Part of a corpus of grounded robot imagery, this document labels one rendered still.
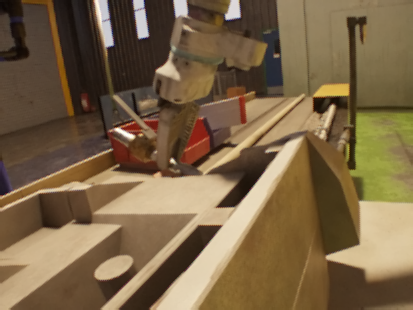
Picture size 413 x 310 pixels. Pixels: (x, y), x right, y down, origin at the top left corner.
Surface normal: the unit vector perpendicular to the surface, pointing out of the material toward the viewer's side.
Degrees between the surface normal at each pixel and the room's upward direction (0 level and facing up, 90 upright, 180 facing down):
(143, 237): 58
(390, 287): 0
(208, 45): 103
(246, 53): 90
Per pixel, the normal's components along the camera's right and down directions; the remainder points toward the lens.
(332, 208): -0.46, 0.32
